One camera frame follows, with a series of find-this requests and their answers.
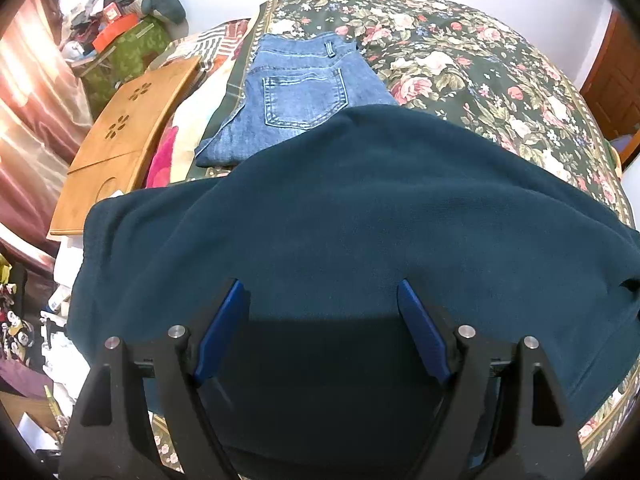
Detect brown wooden door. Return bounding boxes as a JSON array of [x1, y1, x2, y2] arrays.
[[580, 10, 640, 168]]

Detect folded blue denim jeans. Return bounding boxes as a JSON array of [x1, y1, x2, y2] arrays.
[[194, 32, 396, 168]]

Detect wooden lap desk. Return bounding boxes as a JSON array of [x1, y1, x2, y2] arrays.
[[48, 56, 200, 240]]

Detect striped patchwork quilt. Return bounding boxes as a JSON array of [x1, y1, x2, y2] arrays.
[[144, 18, 255, 188]]

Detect red small box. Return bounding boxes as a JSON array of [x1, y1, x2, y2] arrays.
[[102, 2, 124, 24]]

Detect green patterned storage bag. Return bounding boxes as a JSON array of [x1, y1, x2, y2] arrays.
[[75, 16, 170, 119]]

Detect pink orange curtain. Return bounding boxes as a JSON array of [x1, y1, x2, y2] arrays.
[[1, 0, 92, 257]]

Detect dark teal fleece pants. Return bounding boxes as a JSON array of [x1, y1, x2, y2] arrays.
[[67, 105, 639, 479]]

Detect orange box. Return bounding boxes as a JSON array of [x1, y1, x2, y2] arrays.
[[92, 14, 139, 53]]

